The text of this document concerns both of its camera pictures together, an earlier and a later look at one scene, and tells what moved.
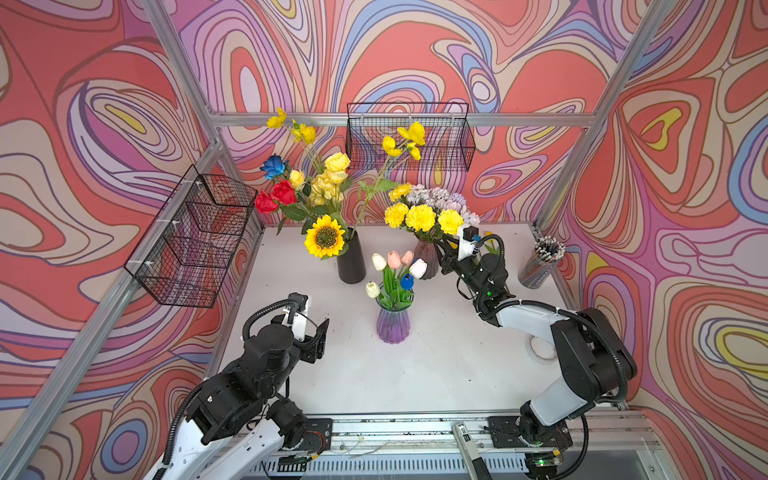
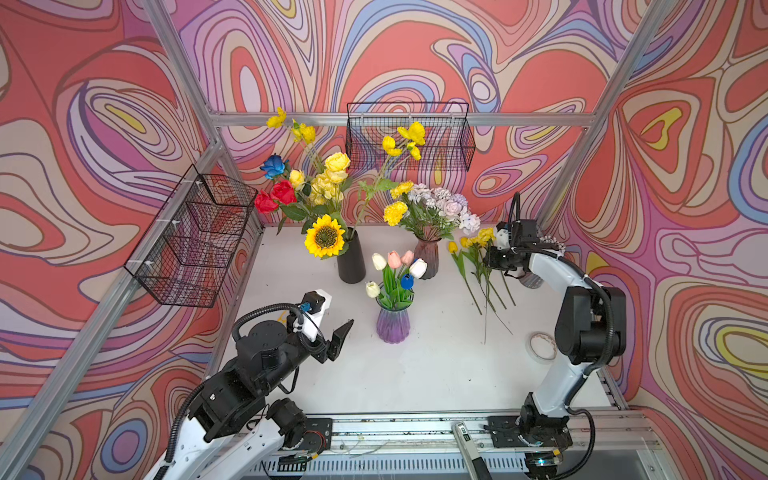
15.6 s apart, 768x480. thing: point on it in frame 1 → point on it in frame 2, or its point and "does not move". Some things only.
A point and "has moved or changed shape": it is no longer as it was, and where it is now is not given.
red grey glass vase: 428,252 does not move
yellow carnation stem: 446,238 has moved or changed shape
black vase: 351,266 does not move
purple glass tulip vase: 393,325 does not move
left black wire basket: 185,255 does not move
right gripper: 449,258 → 495,251
